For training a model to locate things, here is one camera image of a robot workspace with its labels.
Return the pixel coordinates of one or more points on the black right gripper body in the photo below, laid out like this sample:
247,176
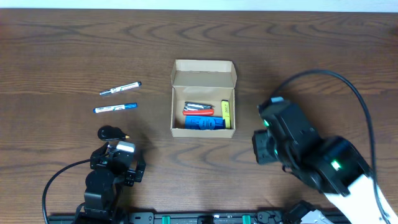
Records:
263,147

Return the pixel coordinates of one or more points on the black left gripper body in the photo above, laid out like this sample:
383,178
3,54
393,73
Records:
134,173

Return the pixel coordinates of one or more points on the yellow highlighter pen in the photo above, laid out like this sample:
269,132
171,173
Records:
226,113

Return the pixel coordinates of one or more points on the red handled pliers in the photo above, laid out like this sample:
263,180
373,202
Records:
197,109

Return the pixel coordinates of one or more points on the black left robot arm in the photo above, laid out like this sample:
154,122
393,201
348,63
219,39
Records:
102,194

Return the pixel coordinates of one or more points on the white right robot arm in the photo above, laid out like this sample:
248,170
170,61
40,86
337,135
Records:
332,166

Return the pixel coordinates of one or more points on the black correction tape dispenser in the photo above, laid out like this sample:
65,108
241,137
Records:
109,133

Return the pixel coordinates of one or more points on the blue capped white marker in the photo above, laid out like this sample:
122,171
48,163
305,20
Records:
103,109

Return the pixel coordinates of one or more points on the blue plastic tool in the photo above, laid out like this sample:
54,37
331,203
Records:
204,122

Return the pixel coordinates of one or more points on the black capped white marker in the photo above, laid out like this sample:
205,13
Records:
120,88

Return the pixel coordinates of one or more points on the open cardboard box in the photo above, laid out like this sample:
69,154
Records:
205,82

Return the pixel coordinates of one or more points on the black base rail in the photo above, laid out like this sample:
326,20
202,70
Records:
269,216

